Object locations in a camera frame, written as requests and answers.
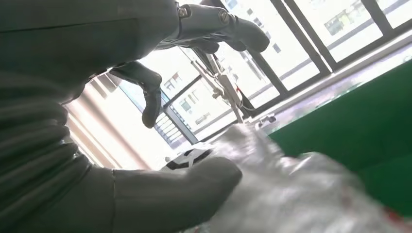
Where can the white wheeled lift stand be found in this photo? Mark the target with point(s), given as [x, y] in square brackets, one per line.
[230, 90]

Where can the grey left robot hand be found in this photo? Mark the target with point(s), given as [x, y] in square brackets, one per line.
[80, 35]

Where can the dark window frame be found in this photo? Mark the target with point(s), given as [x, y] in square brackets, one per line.
[311, 32]

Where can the grey plastic mailer package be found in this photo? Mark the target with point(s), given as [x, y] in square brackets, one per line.
[289, 193]

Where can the building outside window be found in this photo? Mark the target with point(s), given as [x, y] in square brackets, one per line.
[341, 22]

